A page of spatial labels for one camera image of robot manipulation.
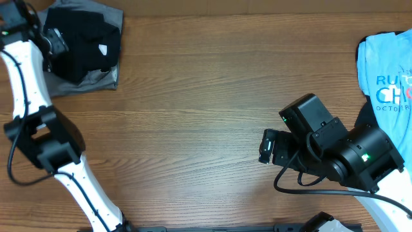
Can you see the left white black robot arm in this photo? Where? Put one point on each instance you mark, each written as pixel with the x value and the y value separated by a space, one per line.
pixel 47 138

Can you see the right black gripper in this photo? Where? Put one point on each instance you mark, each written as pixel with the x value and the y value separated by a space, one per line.
pixel 283 147

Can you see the brown cardboard backboard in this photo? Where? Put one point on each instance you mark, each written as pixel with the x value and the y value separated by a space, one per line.
pixel 135 8

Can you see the folded grey trousers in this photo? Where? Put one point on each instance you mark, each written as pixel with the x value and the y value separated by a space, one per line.
pixel 93 80

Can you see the black polo shirt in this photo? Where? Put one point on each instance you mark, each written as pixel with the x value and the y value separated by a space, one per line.
pixel 93 44

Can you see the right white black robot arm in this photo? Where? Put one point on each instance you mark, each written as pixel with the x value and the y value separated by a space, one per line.
pixel 319 156

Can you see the black garment under t-shirt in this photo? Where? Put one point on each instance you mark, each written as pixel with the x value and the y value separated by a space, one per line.
pixel 366 114

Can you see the light blue printed t-shirt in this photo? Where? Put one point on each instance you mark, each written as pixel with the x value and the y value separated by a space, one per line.
pixel 384 77

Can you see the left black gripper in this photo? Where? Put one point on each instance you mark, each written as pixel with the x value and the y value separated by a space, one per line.
pixel 50 56

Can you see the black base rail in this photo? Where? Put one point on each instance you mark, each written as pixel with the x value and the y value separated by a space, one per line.
pixel 320 222

